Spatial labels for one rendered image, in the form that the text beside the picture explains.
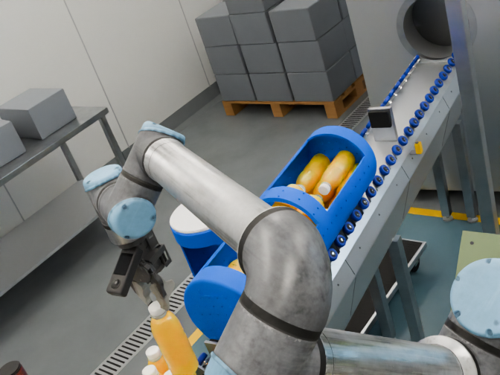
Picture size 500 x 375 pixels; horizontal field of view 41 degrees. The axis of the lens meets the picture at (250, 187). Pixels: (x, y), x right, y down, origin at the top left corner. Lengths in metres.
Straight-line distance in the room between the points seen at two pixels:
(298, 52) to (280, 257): 4.56
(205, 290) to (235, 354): 1.06
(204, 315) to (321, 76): 3.59
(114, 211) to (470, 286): 0.69
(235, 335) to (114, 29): 5.09
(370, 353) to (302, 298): 0.23
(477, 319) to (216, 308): 0.85
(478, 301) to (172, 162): 0.62
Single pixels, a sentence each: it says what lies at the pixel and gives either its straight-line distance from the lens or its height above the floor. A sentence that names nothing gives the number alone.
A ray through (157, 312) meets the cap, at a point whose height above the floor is 1.36.
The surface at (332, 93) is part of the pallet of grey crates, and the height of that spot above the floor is 0.21.
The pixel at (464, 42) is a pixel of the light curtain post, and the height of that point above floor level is 1.28.
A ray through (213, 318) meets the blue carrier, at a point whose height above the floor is 1.09.
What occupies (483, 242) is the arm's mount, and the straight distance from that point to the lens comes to 1.63.
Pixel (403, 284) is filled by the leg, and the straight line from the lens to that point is 2.97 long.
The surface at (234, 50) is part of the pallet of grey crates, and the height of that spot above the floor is 0.62.
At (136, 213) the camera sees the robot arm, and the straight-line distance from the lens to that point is 1.33.
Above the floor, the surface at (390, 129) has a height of 0.99.
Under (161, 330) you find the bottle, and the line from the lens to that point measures 1.64.
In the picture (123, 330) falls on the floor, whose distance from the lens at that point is 4.01.
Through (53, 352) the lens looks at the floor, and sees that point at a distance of 4.15.
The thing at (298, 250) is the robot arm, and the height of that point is 1.80.
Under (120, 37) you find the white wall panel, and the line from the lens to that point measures 5.88.
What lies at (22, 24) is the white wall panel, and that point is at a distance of 5.35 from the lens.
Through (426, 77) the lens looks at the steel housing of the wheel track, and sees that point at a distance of 3.45.
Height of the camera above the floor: 2.29
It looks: 28 degrees down
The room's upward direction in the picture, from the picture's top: 20 degrees counter-clockwise
